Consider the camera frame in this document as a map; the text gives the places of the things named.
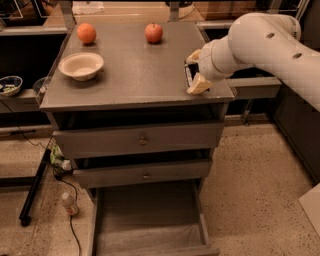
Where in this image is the black stand leg with wheel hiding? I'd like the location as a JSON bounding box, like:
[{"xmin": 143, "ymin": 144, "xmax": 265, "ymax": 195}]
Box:
[{"xmin": 19, "ymin": 149, "xmax": 51, "ymax": 227}]

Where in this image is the black cable on floor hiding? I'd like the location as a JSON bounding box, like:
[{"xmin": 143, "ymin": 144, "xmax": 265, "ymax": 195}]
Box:
[{"xmin": 0, "ymin": 99, "xmax": 82, "ymax": 256}]

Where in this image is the red apple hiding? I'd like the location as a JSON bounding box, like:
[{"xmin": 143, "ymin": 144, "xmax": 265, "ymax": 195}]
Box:
[{"xmin": 144, "ymin": 23, "xmax": 163, "ymax": 43}]

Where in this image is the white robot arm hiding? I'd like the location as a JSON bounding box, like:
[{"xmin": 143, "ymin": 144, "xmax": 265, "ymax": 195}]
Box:
[{"xmin": 185, "ymin": 13, "xmax": 320, "ymax": 110}]

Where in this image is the blue patterned bowl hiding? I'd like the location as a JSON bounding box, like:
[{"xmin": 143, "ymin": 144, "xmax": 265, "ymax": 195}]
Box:
[{"xmin": 0, "ymin": 76, "xmax": 23, "ymax": 97}]

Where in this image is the middle grey drawer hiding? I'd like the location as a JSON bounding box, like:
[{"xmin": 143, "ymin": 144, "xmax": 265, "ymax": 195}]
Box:
[{"xmin": 74, "ymin": 160, "xmax": 212, "ymax": 188}]

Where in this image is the bottom grey open drawer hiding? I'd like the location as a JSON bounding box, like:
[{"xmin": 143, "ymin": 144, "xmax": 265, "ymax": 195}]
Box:
[{"xmin": 87, "ymin": 181, "xmax": 220, "ymax": 256}]

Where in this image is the white floor panel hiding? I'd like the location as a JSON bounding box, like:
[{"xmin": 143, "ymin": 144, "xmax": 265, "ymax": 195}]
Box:
[{"xmin": 299, "ymin": 183, "xmax": 320, "ymax": 237}]

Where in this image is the white paper bowl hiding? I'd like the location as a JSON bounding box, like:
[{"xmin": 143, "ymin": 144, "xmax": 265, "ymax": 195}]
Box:
[{"xmin": 58, "ymin": 52, "xmax": 104, "ymax": 81}]

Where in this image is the grey side shelf beam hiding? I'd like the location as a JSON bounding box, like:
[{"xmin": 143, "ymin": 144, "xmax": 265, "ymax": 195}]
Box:
[{"xmin": 227, "ymin": 77, "xmax": 282, "ymax": 100}]

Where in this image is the top grey drawer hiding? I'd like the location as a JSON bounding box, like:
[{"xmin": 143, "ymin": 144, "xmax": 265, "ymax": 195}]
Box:
[{"xmin": 54, "ymin": 121, "xmax": 224, "ymax": 159}]

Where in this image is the clear plastic bottle on floor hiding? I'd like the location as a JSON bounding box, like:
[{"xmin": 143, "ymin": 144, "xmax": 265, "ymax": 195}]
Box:
[{"xmin": 61, "ymin": 192, "xmax": 78, "ymax": 216}]

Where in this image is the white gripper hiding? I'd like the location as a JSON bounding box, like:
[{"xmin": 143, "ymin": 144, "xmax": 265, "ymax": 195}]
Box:
[{"xmin": 185, "ymin": 39, "xmax": 239, "ymax": 95}]

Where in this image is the grey drawer cabinet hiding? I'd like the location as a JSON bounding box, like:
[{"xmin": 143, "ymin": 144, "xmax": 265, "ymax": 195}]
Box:
[{"xmin": 38, "ymin": 21, "xmax": 236, "ymax": 256}]

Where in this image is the green chip bag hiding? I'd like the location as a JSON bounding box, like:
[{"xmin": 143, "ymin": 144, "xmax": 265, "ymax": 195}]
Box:
[{"xmin": 50, "ymin": 145, "xmax": 72, "ymax": 171}]

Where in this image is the clear plastic container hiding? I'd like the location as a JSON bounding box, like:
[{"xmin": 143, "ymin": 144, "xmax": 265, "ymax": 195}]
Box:
[{"xmin": 32, "ymin": 77, "xmax": 51, "ymax": 104}]

